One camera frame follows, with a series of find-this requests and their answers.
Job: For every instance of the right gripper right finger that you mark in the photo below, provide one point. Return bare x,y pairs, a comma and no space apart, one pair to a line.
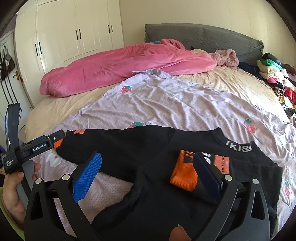
241,212

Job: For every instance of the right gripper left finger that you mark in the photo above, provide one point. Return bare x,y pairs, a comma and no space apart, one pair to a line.
42,218

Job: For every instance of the black orange sweater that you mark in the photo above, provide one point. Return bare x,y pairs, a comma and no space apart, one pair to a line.
147,157

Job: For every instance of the pile of folded clothes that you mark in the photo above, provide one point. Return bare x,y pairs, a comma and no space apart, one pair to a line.
281,79

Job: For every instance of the left hand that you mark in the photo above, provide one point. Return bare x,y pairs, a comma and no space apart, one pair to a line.
11,199

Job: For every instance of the right hand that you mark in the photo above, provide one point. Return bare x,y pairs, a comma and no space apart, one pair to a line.
179,234

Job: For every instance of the pink quilt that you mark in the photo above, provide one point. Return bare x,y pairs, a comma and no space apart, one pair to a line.
110,67

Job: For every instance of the white wardrobe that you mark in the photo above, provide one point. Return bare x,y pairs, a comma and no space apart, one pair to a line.
52,34

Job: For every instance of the lilac strawberry print blanket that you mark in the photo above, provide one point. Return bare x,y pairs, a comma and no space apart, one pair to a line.
156,98

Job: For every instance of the dusty pink fuzzy garment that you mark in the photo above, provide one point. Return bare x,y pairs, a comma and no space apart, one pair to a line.
226,58

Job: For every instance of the grey quilted headboard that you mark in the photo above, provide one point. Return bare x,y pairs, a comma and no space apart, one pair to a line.
207,38

